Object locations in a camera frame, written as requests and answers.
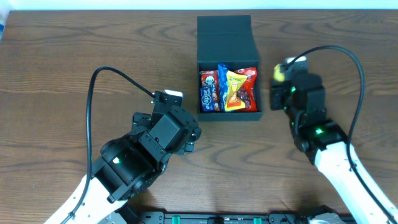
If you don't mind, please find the yellow candy bottle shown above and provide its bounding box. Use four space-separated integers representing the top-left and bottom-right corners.
273 63 285 82

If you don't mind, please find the red Kracie candy bag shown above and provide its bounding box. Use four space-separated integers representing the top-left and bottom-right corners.
234 67 257 112

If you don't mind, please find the yellow orange snack packet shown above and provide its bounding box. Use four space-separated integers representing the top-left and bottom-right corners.
224 71 247 111

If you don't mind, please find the blue Eclipse mint box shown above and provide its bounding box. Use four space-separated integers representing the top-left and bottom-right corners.
200 86 220 112

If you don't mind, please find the blue Oreo cookie pack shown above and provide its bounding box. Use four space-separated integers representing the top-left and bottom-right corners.
218 63 229 113

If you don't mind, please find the red Hello Panda box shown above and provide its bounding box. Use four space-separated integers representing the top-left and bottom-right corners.
200 70 218 90

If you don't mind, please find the dark green box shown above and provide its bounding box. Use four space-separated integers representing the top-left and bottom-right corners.
197 15 264 121

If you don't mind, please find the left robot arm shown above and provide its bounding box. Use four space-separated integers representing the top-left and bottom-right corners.
47 106 201 223

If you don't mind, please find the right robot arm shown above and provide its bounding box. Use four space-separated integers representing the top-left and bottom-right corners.
270 72 397 223

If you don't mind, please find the white blue object corner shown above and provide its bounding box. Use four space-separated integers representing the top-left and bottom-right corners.
0 4 10 40

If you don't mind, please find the black right cable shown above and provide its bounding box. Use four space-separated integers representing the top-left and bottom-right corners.
285 45 398 224

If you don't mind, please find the black mounting rail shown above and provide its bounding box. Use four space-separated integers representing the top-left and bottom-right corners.
136 211 355 224

